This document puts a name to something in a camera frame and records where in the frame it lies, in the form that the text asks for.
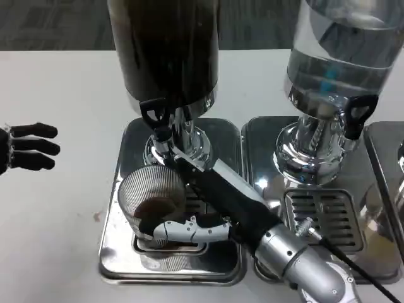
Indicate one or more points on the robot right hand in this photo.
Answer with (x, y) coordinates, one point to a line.
(233, 202)

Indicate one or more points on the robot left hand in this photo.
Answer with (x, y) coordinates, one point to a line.
(31, 146)

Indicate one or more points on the clear ribbed glass cup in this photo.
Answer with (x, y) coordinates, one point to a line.
(142, 186)

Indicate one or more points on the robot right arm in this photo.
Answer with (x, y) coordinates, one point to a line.
(300, 262)

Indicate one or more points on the steel dispenser base tray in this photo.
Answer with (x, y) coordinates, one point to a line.
(262, 151)
(383, 151)
(227, 142)

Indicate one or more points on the clear drink dispenser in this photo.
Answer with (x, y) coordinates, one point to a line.
(334, 72)

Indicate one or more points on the dark drink dispenser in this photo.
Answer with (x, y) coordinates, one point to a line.
(167, 47)

